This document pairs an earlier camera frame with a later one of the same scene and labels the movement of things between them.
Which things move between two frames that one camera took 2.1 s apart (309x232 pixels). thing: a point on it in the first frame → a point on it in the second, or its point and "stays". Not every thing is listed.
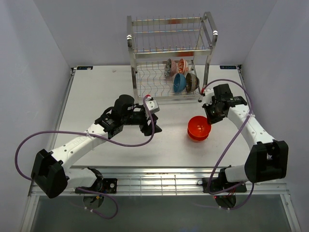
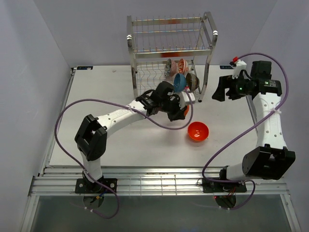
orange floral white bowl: (183, 66) stays
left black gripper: (147, 130) → (179, 113)
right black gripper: (211, 120) → (226, 82)
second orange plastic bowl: (198, 130) stays
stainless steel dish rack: (152, 40) stays
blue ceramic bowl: (179, 82) stays
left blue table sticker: (85, 67) stays
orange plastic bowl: (198, 128) → (187, 110)
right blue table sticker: (228, 67) stays
